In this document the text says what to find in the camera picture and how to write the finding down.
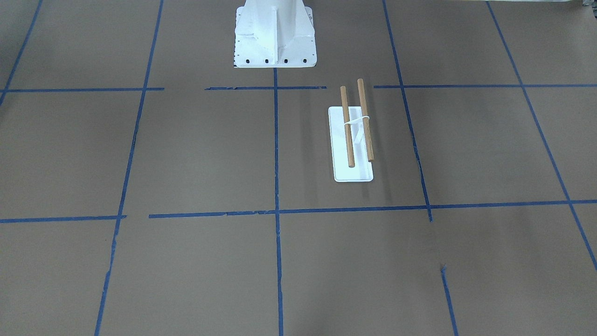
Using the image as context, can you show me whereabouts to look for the white rack with wooden bars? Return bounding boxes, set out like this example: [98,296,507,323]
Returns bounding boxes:
[327,78,375,183]

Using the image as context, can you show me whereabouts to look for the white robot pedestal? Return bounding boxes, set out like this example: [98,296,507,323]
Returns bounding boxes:
[233,0,318,68]

